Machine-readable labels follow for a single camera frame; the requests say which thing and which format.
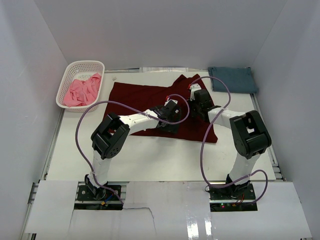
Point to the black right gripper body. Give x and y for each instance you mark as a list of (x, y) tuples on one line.
[(194, 108)]

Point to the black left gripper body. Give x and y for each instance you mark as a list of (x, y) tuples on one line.
[(176, 118)]

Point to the dark red t shirt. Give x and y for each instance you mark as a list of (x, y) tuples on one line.
[(143, 97)]

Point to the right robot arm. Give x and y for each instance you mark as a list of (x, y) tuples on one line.
[(250, 137)]

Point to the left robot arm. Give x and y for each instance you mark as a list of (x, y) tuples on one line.
[(111, 134)]

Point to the folded teal t shirt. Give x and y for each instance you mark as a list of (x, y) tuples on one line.
[(237, 80)]

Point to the white paper sheet front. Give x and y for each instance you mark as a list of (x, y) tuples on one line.
[(165, 211)]

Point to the pink t shirt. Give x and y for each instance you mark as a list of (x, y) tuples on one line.
[(82, 92)]

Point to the white plastic basket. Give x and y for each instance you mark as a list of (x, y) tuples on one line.
[(81, 70)]

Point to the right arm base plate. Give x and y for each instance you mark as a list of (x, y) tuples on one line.
[(221, 201)]

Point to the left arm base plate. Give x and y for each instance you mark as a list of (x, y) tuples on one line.
[(104, 201)]

